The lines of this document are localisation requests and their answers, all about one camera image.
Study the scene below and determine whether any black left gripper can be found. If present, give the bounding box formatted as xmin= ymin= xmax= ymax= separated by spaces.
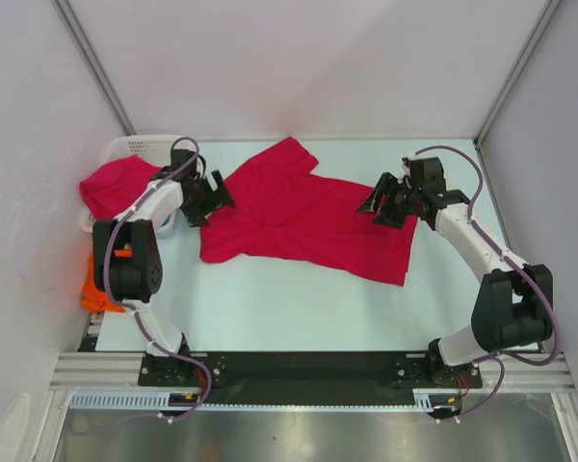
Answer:
xmin=181 ymin=170 xmax=236 ymax=227

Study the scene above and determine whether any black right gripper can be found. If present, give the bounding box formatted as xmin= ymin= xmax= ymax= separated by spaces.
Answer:
xmin=355 ymin=172 xmax=421 ymax=230

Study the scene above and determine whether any white plastic laundry basket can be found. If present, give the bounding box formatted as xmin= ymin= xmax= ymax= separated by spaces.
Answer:
xmin=80 ymin=135 xmax=204 ymax=237

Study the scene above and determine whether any red t shirt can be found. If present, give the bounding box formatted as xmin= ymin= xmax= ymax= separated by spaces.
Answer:
xmin=79 ymin=156 xmax=161 ymax=219
xmin=200 ymin=138 xmax=417 ymax=286

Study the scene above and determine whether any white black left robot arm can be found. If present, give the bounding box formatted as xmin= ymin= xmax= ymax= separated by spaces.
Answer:
xmin=92 ymin=144 xmax=235 ymax=385

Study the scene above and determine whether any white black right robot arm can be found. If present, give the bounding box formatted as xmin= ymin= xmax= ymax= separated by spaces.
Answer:
xmin=357 ymin=156 xmax=559 ymax=386

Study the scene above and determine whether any orange folded t shirt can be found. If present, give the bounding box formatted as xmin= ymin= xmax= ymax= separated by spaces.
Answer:
xmin=80 ymin=254 xmax=125 ymax=314

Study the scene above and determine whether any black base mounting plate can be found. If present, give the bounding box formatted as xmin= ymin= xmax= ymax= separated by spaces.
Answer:
xmin=138 ymin=351 xmax=483 ymax=407

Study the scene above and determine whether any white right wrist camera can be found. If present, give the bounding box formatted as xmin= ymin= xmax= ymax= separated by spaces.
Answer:
xmin=402 ymin=155 xmax=416 ymax=183

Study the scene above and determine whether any white slotted cable duct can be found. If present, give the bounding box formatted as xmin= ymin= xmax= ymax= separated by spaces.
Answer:
xmin=69 ymin=391 xmax=459 ymax=413

